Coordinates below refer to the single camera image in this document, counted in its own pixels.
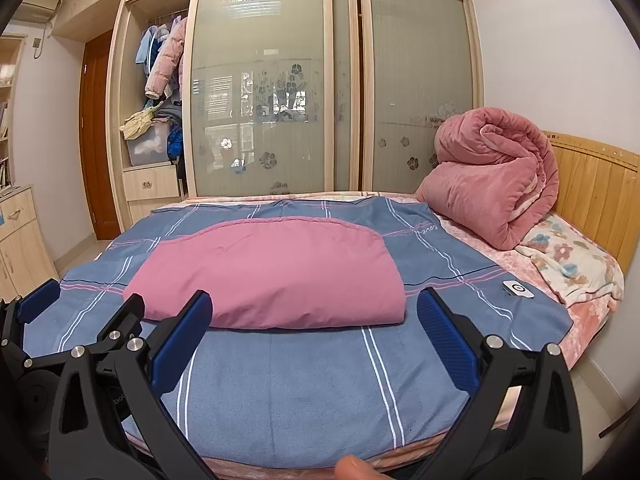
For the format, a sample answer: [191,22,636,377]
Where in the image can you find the wooden bookshelf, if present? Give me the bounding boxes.
[0,35,28,196]

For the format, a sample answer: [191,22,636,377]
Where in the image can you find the white flat device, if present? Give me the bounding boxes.
[501,279,535,298]

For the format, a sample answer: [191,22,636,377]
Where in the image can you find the white air conditioner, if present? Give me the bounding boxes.
[17,0,63,23]

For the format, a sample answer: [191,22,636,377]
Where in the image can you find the frosted sliding wardrobe door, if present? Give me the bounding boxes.
[357,0,485,195]

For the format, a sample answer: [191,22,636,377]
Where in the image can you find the wooden headboard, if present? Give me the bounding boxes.
[542,130,640,278]

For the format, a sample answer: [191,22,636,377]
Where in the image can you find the light wooden cabinet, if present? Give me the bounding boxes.
[0,185,61,286]

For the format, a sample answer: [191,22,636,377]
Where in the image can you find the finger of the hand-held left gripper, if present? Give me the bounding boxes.
[96,293,146,355]
[0,279,61,366]

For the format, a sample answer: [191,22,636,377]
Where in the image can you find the person's right hand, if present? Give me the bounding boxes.
[334,455,396,480]

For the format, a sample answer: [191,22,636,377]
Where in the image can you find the rolled pink quilt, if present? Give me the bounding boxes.
[415,106,561,251]

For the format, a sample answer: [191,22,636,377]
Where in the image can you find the hanging light blue clothes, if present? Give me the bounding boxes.
[136,22,171,66]

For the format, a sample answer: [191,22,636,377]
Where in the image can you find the frosted sliding door with reflections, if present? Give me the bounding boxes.
[181,0,362,198]

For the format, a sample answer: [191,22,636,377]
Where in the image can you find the yellow crumpled cloth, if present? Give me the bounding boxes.
[120,108,156,141]

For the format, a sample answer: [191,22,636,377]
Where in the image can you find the wardrobe drawer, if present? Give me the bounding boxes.
[122,162,181,202]

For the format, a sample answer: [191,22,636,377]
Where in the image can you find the grey clothes pile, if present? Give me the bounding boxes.
[150,100,183,126]

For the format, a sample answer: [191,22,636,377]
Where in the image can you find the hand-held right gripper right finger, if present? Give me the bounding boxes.
[410,287,585,480]

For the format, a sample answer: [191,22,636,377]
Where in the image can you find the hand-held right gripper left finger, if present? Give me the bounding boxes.
[47,290,221,480]

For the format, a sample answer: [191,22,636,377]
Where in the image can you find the blue plaid bed cover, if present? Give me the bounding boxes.
[22,197,573,471]

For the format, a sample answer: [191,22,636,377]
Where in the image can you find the dark blue puffy garment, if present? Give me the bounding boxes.
[166,125,185,161]

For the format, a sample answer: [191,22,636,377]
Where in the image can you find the brown wooden door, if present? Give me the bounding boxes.
[79,30,122,242]

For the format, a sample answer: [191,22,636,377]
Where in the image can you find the hanging pink puffer jacket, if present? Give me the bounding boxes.
[144,16,188,101]

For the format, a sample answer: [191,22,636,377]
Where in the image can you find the floral pillow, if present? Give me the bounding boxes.
[517,210,626,307]

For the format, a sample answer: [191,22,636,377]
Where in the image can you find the cream and pink hooded jacket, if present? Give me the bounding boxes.
[122,217,407,331]

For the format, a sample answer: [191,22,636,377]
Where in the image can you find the dark metal frame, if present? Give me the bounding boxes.
[597,412,636,438]

